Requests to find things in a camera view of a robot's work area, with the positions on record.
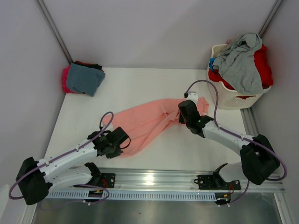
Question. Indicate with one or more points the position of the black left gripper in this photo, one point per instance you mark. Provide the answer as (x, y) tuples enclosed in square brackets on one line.
[(116, 153)]

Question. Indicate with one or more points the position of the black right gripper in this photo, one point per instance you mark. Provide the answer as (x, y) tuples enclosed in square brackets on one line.
[(181, 119)]

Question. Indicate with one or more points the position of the pink t shirt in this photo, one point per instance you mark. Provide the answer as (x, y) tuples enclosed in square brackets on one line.
[(145, 122)]

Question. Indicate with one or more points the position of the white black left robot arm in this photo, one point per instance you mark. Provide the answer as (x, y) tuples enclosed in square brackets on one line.
[(36, 179)]

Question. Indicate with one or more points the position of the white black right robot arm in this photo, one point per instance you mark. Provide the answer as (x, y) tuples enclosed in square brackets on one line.
[(257, 156)]

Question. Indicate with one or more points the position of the white perforated laundry basket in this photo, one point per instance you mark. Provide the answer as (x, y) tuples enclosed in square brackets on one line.
[(230, 99)]

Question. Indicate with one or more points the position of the blue garment in basket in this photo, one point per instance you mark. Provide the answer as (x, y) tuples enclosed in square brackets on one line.
[(211, 61)]

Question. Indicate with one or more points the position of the folded teal t shirt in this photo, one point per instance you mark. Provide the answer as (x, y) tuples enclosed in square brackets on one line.
[(83, 79)]

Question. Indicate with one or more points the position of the grey t shirt in basket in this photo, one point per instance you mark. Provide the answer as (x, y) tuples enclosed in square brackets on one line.
[(235, 64)]

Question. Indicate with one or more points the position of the folded black t shirt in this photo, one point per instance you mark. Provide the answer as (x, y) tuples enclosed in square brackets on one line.
[(94, 66)]

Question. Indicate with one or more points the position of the folded magenta t shirt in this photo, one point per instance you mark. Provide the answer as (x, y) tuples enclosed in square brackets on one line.
[(65, 81)]

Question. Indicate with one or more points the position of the red t shirt in basket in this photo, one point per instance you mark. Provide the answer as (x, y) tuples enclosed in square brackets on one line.
[(260, 59)]

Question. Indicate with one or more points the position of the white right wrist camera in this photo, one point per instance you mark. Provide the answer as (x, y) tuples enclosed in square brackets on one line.
[(192, 96)]

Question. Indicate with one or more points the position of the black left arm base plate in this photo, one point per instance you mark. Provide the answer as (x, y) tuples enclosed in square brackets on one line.
[(107, 180)]

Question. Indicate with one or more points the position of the white slotted cable duct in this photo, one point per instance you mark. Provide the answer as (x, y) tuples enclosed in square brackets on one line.
[(132, 195)]

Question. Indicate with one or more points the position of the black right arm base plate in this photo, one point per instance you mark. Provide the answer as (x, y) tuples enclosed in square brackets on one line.
[(210, 182)]

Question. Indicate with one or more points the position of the right corner aluminium post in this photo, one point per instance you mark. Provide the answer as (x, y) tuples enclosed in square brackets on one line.
[(271, 16)]

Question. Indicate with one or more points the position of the corner aluminium post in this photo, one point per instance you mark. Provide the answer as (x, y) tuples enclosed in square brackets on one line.
[(54, 30), (271, 16)]

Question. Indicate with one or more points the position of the left corner aluminium post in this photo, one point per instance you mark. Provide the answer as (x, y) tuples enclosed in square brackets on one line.
[(54, 30)]

